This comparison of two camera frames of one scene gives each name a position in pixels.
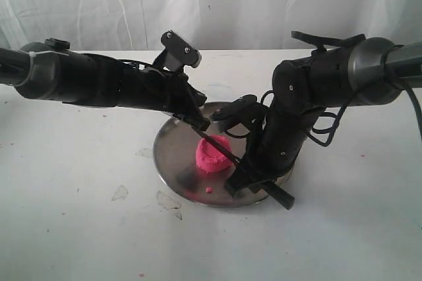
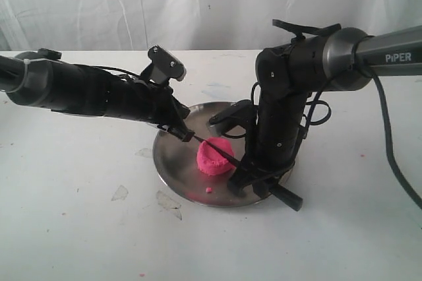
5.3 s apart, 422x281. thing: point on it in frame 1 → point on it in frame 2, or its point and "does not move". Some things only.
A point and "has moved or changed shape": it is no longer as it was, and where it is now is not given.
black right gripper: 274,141 does not move
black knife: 269,189 has moved or changed shape
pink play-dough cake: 211,158 does not move
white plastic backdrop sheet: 110,7 does not move
